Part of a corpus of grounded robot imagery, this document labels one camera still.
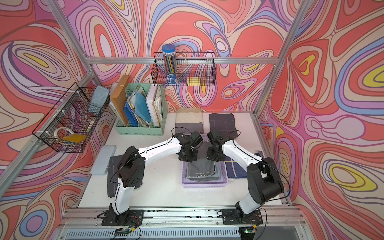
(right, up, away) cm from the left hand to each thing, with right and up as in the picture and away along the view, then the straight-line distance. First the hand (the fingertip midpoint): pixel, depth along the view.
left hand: (195, 160), depth 88 cm
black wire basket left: (-64, +20, -15) cm, 69 cm away
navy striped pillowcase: (+24, -6, +1) cm, 25 cm away
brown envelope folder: (-44, +37, -4) cm, 57 cm away
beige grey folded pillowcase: (-5, +25, +25) cm, 35 cm away
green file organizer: (-37, +41, +6) cm, 55 cm away
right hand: (+11, 0, 0) cm, 11 cm away
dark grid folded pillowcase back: (+22, +23, +24) cm, 40 cm away
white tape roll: (-63, +17, -22) cm, 69 cm away
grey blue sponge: (-52, +37, -7) cm, 64 cm away
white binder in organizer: (-27, +35, +5) cm, 44 cm away
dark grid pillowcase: (-48, -10, -3) cm, 49 cm away
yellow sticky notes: (-1, +48, +3) cm, 48 cm away
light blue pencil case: (-58, -3, +2) cm, 58 cm away
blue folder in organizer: (-43, +28, +11) cm, 52 cm away
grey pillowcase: (+5, -5, -2) cm, 7 cm away
